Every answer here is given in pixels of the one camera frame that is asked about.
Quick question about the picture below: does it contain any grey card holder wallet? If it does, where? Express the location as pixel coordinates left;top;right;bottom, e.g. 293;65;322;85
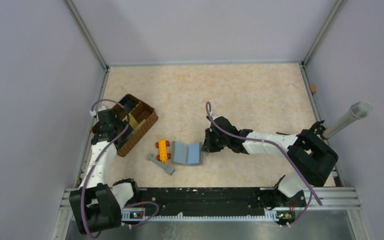
171;141;204;166

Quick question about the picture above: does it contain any brown woven divided basket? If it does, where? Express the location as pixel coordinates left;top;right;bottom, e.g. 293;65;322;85
91;94;158;157

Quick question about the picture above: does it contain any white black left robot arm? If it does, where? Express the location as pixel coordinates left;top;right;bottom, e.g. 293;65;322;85
69;109;141;238

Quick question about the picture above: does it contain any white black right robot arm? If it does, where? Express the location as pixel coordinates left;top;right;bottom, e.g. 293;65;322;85
201;113;339;206

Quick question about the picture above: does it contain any black shiny credit card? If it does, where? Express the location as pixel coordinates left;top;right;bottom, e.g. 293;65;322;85
119;95;138;113

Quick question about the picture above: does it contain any grey plastic toy bolt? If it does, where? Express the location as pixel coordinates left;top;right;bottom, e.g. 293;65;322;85
146;153;175;176

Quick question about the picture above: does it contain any small wooden block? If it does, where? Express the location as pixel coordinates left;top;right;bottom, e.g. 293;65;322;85
309;84;317;94

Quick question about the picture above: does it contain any silver metal tube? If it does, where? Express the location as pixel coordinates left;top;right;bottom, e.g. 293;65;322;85
321;101;373;140

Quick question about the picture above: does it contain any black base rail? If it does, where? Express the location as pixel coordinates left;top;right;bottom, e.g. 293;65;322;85
127;187;307;217

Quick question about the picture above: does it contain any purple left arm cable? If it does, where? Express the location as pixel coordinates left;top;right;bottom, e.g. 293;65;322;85
80;98;160;240

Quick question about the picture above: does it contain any black clamp bracket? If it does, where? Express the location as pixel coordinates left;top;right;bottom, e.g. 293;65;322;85
296;120;326;139

